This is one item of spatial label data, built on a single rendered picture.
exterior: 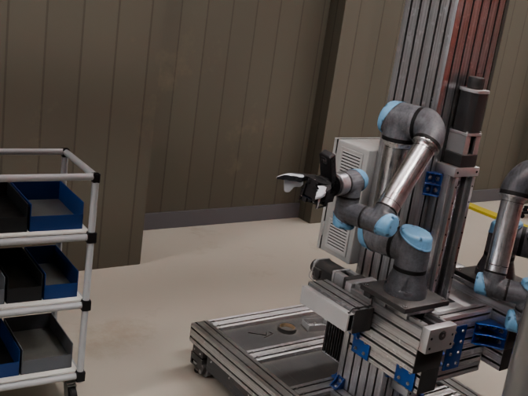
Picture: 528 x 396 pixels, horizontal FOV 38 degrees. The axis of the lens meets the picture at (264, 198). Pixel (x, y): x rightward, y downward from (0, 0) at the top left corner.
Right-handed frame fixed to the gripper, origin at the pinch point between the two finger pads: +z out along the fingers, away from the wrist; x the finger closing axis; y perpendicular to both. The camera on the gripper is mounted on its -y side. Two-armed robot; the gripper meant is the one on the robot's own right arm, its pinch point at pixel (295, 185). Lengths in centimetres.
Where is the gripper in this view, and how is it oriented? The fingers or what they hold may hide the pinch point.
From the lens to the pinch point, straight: 225.4
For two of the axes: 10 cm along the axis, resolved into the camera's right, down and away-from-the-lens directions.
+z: -6.4, 1.2, -7.5
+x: -7.3, -4.1, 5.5
